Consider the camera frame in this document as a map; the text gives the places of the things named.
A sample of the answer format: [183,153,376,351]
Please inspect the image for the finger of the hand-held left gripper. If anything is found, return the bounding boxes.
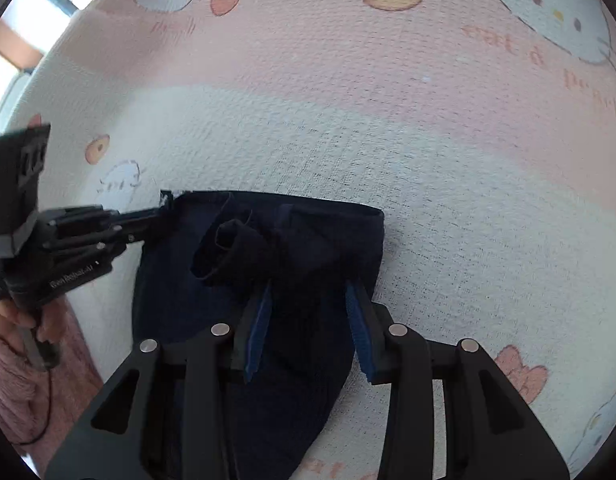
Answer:
[42,189,177,262]

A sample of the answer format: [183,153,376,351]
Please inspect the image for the person's left forearm pink sleeve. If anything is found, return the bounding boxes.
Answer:
[0,327,105,457]

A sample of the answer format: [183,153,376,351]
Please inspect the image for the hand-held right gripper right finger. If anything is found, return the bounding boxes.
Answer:
[344,279,571,480]

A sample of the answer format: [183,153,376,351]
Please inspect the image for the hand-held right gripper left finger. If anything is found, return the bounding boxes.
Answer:
[44,281,273,480]

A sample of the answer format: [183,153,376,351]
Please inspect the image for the pink cat printed blanket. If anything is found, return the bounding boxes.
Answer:
[18,0,616,480]

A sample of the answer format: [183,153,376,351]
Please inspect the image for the thin black cable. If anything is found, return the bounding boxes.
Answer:
[15,365,55,447]

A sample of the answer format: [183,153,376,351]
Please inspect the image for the navy shorts with white stripes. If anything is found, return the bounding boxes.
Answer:
[132,190,386,480]

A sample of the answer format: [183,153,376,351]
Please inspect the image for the person's left hand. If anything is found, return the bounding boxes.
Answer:
[0,300,69,361]

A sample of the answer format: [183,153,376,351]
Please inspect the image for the brown wooden furniture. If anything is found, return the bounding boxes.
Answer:
[0,22,46,70]

